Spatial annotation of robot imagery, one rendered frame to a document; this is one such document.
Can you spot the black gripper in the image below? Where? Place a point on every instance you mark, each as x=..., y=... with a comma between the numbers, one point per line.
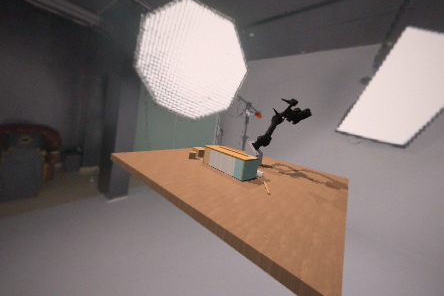
x=292, y=102

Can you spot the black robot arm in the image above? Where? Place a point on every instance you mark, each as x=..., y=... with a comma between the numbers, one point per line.
x=266, y=138

